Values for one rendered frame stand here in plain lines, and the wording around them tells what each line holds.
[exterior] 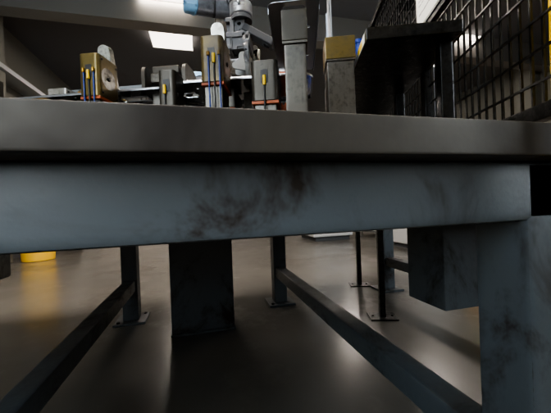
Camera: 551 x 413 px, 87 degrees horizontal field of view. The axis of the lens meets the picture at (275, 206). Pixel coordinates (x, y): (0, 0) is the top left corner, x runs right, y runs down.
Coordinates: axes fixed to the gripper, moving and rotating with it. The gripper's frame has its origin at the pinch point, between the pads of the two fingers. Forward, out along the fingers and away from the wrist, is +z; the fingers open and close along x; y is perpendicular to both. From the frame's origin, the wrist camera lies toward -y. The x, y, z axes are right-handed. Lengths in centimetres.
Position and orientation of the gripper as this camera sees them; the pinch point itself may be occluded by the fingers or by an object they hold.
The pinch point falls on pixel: (250, 78)
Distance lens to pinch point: 106.5
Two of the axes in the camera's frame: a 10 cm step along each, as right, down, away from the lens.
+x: -0.9, 0.1, -10.0
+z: 0.5, 10.0, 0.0
